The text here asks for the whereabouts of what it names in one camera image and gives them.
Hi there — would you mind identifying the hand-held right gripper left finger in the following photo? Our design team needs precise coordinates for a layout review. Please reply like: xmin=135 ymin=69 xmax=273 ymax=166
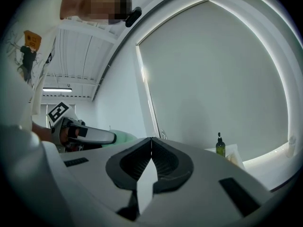
xmin=42 ymin=138 xmax=152 ymax=227

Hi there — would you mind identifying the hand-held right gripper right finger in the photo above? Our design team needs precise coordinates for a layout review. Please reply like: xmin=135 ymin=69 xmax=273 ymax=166
xmin=139 ymin=138 xmax=282 ymax=227

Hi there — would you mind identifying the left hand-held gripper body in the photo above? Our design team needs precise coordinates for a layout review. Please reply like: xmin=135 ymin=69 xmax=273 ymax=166
xmin=47 ymin=102 xmax=89 ymax=154

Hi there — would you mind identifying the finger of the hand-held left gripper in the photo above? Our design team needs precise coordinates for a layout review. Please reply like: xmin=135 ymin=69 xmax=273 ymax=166
xmin=81 ymin=126 xmax=117 ymax=145

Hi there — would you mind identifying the green soap bar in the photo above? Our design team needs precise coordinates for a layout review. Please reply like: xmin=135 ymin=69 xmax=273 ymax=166
xmin=113 ymin=129 xmax=138 ymax=148

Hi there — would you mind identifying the person's left forearm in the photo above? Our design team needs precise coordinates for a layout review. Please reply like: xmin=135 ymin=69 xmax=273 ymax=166
xmin=32 ymin=121 xmax=52 ymax=142

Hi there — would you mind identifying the person's left hand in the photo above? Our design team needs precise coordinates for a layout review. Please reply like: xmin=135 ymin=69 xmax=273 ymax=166
xmin=59 ymin=126 xmax=71 ymax=144

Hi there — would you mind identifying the ceiling tube lamp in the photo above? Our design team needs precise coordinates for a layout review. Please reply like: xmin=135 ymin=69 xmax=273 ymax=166
xmin=42 ymin=87 xmax=73 ymax=92

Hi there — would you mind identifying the dark pump bottle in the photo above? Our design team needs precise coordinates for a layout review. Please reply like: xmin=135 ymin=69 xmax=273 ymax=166
xmin=215 ymin=131 xmax=227 ymax=157

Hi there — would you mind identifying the cream printed shirt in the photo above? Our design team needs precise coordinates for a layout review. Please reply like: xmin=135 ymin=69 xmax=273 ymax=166
xmin=0 ymin=8 xmax=58 ymax=132

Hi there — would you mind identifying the person's head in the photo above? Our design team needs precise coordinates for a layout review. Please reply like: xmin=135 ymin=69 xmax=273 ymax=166
xmin=59 ymin=0 xmax=133 ymax=25

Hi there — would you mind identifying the backlit wall mirror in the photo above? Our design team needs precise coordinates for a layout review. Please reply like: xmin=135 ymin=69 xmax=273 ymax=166
xmin=136 ymin=0 xmax=299 ymax=165

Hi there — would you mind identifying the black head camera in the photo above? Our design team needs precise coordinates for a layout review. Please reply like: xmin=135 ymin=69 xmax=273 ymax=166
xmin=125 ymin=6 xmax=143 ymax=28

